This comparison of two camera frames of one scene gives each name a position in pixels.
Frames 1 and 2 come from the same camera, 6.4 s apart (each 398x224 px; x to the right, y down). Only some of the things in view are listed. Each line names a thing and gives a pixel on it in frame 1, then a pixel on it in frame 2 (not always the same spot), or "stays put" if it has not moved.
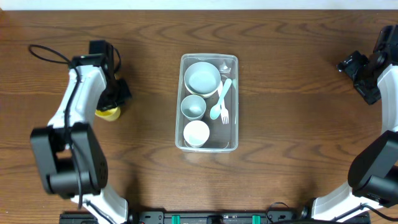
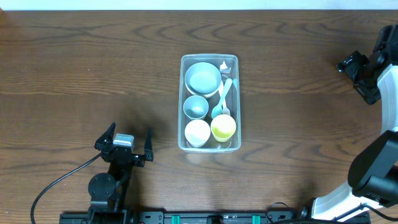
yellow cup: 111,115 to 222,127
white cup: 196,134 stays put
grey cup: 193,107 stays put
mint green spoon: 216,109 stays put
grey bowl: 202,78 stays put
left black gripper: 115,98 to 123,154
